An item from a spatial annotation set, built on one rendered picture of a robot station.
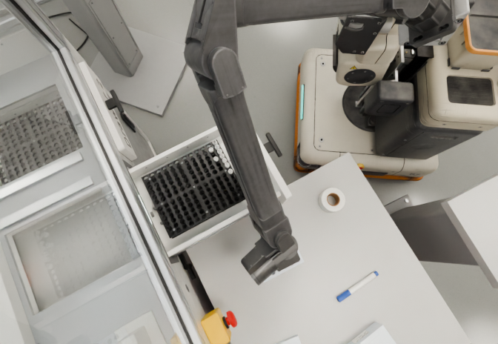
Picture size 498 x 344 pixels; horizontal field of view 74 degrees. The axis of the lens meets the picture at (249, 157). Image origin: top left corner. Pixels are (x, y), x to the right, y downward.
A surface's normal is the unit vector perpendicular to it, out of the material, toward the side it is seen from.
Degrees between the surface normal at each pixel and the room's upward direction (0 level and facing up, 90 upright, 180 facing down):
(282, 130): 0
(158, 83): 3
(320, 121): 0
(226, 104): 57
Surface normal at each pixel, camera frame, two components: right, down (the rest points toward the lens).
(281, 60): 0.02, -0.25
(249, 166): 0.43, 0.41
